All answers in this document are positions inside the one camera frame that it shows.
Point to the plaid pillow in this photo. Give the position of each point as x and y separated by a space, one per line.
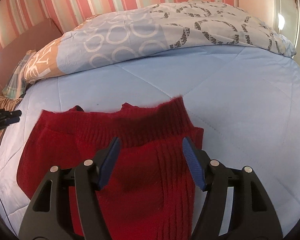
15 80

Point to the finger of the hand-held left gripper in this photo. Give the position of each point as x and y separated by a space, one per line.
15 113
12 120

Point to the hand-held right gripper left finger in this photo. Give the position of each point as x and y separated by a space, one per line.
110 165

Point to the brown headboard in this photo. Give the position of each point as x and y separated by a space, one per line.
27 40

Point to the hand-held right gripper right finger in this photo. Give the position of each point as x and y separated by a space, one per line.
193 165

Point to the white wardrobe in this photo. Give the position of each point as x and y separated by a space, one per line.
290 5

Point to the red knit sweater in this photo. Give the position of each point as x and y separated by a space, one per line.
140 180

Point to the light blue quilted bed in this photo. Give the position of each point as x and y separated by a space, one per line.
240 105

